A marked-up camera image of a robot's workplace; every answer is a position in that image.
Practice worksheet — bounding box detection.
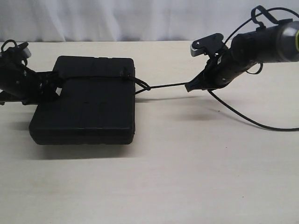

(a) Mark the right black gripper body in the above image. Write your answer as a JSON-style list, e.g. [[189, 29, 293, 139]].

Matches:
[[200, 46, 257, 90]]

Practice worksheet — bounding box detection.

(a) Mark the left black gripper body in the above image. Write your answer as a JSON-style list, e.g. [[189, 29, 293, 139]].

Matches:
[[0, 53, 43, 105]]

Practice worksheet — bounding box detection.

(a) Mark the black plastic carry case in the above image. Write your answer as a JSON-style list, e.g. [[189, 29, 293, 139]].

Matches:
[[29, 56, 135, 145]]

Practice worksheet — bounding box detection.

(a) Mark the black braided rope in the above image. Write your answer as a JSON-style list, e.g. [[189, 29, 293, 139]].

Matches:
[[59, 67, 299, 131]]

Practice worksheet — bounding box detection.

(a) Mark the white backdrop curtain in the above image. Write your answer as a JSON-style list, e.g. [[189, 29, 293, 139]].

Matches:
[[0, 0, 299, 42]]

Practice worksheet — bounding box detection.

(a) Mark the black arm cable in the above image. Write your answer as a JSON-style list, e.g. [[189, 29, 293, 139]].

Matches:
[[221, 6, 295, 75]]

